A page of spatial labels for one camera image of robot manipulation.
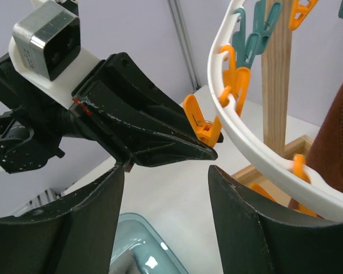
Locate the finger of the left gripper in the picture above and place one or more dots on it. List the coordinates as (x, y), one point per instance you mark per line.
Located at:
(136, 110)
(88, 99)

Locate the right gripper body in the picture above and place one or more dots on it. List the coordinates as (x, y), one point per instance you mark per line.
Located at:
(33, 127)

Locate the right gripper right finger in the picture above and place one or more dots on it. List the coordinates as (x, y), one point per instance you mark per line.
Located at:
(257, 235)

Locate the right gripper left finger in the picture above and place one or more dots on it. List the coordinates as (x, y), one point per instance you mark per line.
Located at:
(74, 234)

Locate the orange clothes peg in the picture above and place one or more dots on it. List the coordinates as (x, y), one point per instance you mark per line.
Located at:
(206, 131)

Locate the white round clip hanger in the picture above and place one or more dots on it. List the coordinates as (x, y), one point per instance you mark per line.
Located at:
(317, 195)

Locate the teal plastic tub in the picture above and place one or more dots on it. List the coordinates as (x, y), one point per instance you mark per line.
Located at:
(138, 248)

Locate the wooden hanging rack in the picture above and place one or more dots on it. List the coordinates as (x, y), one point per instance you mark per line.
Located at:
(273, 24)

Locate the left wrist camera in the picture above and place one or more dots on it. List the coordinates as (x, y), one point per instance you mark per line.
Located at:
(45, 48)

